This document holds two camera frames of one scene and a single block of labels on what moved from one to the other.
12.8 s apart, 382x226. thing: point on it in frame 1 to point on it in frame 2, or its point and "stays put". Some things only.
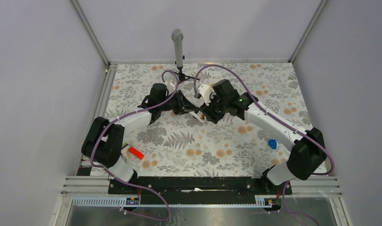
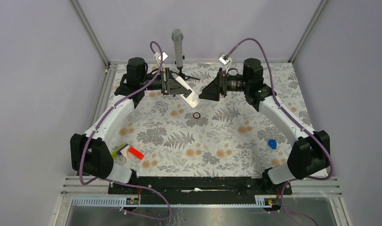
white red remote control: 198,115 to 192,99
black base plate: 198,190 stays put
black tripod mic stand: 181,76 stays put
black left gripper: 183,105 to 170,85
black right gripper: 210,115 to 219,85
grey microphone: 177,36 stays put
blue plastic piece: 273,143 stays put
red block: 136,153 stays put
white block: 123,152 stays put
